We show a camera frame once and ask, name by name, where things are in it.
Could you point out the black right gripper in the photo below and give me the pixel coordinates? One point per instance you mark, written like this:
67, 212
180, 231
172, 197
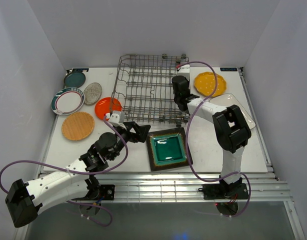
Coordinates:
188, 82

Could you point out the orange round plate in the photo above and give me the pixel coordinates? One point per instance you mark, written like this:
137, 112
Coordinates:
106, 105

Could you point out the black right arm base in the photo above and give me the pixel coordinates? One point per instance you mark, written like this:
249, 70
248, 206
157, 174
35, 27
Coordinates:
219, 191

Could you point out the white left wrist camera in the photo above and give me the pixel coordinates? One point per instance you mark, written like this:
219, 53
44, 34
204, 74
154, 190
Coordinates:
116, 118

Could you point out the speckled beige oval plate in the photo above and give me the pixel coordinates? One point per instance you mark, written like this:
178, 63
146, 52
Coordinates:
92, 93

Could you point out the white rectangular plate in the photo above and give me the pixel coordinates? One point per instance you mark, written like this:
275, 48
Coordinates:
227, 100

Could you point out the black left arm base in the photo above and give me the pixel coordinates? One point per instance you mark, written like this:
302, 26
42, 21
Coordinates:
103, 192

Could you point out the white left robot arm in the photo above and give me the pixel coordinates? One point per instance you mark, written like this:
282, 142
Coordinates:
77, 181

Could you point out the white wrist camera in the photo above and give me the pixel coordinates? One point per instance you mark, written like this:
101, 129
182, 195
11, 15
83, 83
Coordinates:
184, 71
116, 118

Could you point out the dark teal round plate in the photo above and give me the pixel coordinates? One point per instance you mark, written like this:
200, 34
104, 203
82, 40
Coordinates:
74, 79

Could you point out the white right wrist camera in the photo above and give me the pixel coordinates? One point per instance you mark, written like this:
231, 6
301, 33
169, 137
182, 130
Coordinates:
184, 71

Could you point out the yellow polka dot plate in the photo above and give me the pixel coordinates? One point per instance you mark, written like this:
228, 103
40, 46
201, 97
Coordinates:
205, 83

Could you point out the woven bamboo round plate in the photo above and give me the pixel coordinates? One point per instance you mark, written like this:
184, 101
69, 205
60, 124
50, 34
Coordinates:
78, 126

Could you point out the black xdof label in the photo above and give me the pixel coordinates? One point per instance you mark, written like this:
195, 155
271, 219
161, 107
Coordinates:
228, 69

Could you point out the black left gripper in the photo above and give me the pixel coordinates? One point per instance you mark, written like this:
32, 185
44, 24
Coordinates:
143, 133

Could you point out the green square glazed plate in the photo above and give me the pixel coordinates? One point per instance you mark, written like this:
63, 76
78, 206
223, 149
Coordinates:
166, 149

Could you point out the white plate striped rim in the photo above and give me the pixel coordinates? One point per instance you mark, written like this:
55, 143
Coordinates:
67, 101

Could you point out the black label back left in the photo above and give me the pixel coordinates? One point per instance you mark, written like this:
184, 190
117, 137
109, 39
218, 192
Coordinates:
77, 70

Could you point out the grey wire dish rack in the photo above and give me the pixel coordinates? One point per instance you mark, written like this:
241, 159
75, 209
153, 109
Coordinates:
143, 86

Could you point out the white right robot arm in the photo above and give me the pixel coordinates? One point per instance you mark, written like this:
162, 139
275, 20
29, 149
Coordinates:
232, 134

